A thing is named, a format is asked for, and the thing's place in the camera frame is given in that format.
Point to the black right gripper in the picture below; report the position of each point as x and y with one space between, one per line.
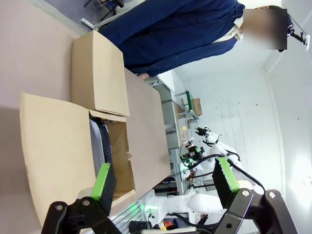
206 132

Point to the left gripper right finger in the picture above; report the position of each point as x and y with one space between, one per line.
224 180

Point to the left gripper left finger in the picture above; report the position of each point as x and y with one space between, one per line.
104 185

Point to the grey Campus pencil case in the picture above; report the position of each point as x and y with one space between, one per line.
96 142

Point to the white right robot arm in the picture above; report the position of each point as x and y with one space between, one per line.
185 202

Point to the small background cardboard box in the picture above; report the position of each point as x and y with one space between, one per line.
197 106

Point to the open cardboard box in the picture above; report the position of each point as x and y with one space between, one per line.
61 146

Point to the person's right hand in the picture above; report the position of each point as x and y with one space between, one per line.
143 75

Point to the green metal bar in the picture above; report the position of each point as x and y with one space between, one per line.
188 102

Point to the white slotted mounting plate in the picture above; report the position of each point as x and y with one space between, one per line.
126 215

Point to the grey background workbench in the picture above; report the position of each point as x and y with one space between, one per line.
170 117

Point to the black cylinder object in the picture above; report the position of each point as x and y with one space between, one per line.
137 228

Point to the yellow emergency stop button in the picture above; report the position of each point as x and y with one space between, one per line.
167 223

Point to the person's torso blue jacket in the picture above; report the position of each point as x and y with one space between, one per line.
170 31

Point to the person's blurred head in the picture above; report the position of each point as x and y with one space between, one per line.
265 29

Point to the white pipe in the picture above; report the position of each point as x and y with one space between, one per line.
95 24

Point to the black chair legs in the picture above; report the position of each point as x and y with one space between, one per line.
107 7

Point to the black ceiling mount fixture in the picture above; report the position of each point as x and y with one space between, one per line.
298 36

